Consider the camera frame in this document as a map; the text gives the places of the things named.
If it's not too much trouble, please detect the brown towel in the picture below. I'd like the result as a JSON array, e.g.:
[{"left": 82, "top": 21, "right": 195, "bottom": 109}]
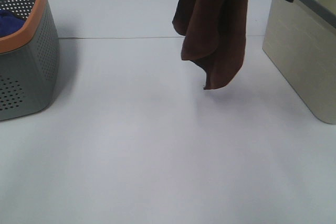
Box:
[{"left": 172, "top": 0, "right": 248, "bottom": 90}]

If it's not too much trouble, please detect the blue towel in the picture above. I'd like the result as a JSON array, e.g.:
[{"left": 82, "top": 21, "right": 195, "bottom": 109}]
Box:
[{"left": 0, "top": 9, "right": 25, "bottom": 38}]

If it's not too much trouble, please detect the beige bin with grey rim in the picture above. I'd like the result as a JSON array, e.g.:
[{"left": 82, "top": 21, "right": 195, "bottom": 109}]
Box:
[{"left": 263, "top": 0, "right": 335, "bottom": 124}]

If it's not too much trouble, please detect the grey basket with orange rim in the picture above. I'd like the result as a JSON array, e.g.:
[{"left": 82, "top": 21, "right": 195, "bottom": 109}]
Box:
[{"left": 1, "top": 0, "right": 60, "bottom": 121}]

